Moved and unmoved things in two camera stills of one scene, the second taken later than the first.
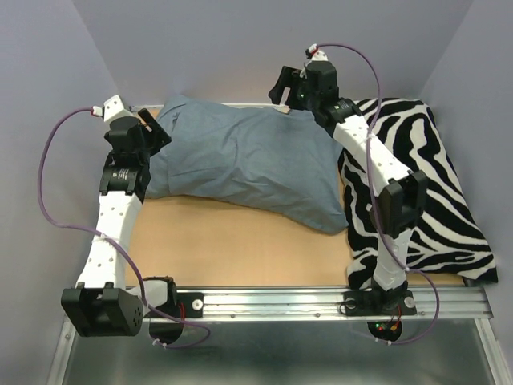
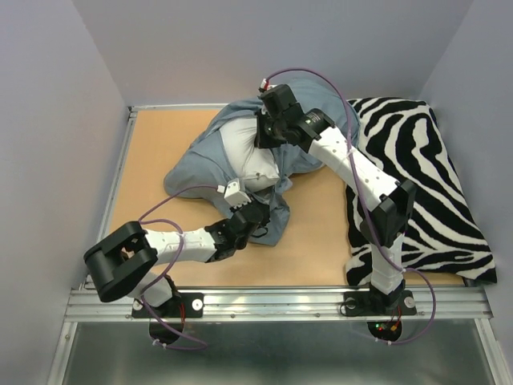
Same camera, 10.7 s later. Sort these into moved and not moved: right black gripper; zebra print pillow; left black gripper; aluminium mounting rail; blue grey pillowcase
Moved: right black gripper; left black gripper; blue grey pillowcase
Not moved: zebra print pillow; aluminium mounting rail
